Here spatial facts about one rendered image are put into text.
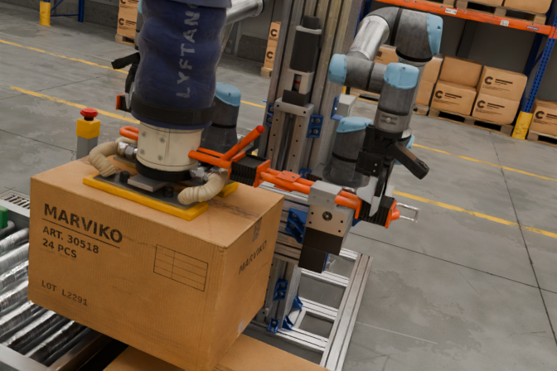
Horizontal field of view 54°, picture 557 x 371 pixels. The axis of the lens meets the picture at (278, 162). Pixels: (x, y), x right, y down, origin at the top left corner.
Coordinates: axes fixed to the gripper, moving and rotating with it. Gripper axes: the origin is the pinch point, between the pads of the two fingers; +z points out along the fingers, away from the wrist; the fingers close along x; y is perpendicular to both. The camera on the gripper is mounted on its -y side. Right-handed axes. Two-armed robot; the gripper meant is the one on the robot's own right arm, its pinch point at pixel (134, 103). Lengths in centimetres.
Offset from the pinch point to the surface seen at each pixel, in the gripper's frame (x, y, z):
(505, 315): 167, 162, 119
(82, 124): 19.7, -36.5, 22.5
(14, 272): -24, -26, 66
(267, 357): -13, 68, 65
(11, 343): -51, 1, 65
